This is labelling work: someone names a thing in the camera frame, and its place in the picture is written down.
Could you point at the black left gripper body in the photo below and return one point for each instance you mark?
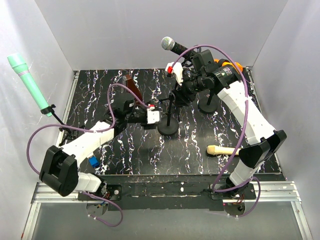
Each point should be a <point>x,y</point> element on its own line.
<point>147,125</point>

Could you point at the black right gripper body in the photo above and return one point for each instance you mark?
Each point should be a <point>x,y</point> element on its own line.
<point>187,89</point>

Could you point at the black round-base stand front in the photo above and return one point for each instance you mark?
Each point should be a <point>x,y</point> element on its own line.
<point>168,126</point>

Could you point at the black round-base stand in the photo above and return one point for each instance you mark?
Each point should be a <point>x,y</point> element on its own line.
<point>168,126</point>
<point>208,105</point>

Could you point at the beige microphone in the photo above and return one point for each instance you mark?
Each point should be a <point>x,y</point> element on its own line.
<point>219,150</point>

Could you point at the orange microphone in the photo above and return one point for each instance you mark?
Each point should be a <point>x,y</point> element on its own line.
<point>224,62</point>

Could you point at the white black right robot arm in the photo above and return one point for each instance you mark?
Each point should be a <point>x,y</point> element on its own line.
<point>226,80</point>

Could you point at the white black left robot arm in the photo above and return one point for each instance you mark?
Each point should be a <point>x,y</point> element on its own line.
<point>60,169</point>

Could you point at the black round-base stand rear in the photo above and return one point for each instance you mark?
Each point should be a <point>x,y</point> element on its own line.
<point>208,105</point>

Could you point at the black tripod microphone stand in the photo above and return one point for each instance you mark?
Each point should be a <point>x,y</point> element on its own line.
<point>187,81</point>

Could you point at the black silver-head microphone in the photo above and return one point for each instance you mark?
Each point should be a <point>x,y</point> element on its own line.
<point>168,44</point>

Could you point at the black tripod stand at left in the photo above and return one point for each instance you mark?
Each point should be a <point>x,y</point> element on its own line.
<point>69,134</point>

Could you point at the mint green microphone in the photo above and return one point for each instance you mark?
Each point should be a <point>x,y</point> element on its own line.
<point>20,67</point>

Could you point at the black marble pattern mat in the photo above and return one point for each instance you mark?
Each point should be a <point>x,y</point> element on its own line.
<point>146,152</point>

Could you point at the brown wooden metronome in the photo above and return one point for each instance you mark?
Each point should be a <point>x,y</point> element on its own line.
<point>128,81</point>

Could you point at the blue white cube toy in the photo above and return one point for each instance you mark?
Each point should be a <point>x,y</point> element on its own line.
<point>93,161</point>

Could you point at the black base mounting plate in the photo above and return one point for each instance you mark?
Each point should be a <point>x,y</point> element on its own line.
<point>160,192</point>

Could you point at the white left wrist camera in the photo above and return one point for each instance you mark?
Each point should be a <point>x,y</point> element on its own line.
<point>153,115</point>

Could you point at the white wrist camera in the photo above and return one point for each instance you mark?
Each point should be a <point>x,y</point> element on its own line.
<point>153,115</point>
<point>176,70</point>

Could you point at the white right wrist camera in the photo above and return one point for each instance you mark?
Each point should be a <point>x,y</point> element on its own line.
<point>176,70</point>

